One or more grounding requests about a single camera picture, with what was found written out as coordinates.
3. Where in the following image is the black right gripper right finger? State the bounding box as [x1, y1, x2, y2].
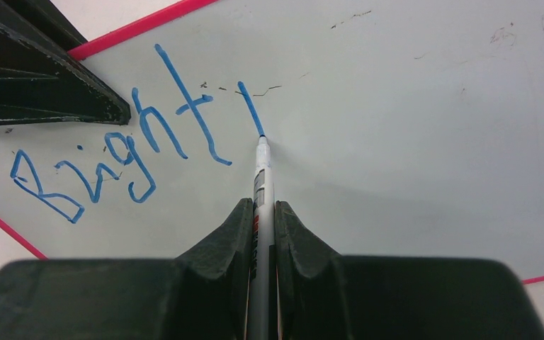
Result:
[275, 201, 544, 339]

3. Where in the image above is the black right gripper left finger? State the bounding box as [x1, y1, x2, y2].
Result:
[0, 198, 253, 339]

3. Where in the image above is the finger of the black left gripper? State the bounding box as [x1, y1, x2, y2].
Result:
[0, 0, 131, 125]
[4, 0, 88, 51]

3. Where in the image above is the white whiteboard marker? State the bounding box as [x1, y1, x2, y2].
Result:
[246, 135, 274, 339]

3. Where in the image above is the pink framed whiteboard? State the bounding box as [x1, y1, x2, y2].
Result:
[0, 1, 544, 278]

